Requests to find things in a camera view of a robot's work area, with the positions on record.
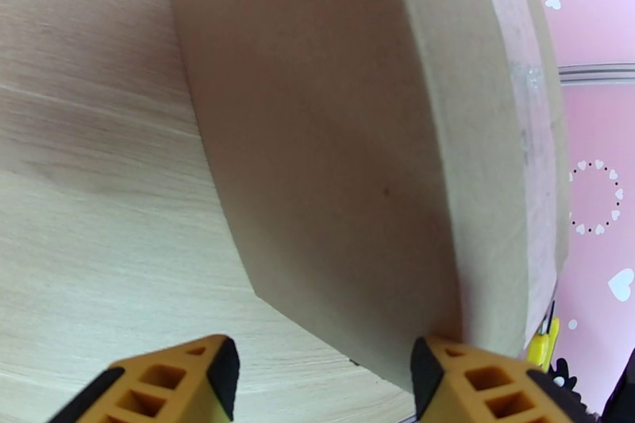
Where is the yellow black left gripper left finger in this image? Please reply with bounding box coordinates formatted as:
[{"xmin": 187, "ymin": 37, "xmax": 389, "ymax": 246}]
[{"xmin": 47, "ymin": 334, "xmax": 241, "ymax": 423}]

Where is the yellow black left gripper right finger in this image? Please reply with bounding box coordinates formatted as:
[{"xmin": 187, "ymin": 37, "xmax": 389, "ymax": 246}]
[{"xmin": 410, "ymin": 335, "xmax": 604, "ymax": 423}]

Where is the brown cardboard express box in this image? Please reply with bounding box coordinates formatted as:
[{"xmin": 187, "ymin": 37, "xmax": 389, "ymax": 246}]
[{"xmin": 167, "ymin": 0, "xmax": 572, "ymax": 395}]

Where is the aluminium corner post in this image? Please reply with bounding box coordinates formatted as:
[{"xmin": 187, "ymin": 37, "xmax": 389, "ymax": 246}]
[{"xmin": 557, "ymin": 63, "xmax": 635, "ymax": 87}]

